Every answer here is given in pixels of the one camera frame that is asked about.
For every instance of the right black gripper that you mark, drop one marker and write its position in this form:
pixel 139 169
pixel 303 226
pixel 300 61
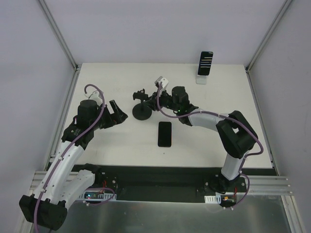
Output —
pixel 150 99

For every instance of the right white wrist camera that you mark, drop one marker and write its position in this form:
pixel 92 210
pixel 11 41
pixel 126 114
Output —
pixel 163 82

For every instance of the left aluminium frame post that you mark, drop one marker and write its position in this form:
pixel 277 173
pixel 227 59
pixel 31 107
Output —
pixel 57 33

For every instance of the aluminium frame post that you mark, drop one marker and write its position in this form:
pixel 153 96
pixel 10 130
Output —
pixel 57 33
pixel 273 26

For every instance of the black round stand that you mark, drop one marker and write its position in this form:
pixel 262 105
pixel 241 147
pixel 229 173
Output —
pixel 142 111

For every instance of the right aluminium frame post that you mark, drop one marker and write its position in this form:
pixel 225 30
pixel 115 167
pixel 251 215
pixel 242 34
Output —
pixel 273 26

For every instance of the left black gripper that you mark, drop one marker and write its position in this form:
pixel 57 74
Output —
pixel 111 116

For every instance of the left white cable duct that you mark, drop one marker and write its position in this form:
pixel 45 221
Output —
pixel 96 196

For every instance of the blue edged black phone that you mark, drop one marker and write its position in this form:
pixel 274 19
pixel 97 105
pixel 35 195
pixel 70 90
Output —
pixel 205 63

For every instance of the white phone stand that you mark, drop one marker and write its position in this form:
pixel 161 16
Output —
pixel 201 79

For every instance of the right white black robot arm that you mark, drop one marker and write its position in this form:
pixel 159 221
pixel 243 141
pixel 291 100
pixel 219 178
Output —
pixel 236 134

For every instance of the white cable duct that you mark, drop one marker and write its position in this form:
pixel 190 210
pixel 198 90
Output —
pixel 96 196
pixel 213 199

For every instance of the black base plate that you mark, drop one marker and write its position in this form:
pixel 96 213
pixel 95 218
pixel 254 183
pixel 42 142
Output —
pixel 165 184

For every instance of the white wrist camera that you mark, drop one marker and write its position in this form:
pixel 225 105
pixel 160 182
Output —
pixel 94 95
pixel 163 82

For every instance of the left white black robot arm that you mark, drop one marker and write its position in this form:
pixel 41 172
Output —
pixel 49 204

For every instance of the right white cable duct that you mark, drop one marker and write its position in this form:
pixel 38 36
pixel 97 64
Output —
pixel 213 199

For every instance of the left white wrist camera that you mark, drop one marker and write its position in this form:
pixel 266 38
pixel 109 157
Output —
pixel 94 95

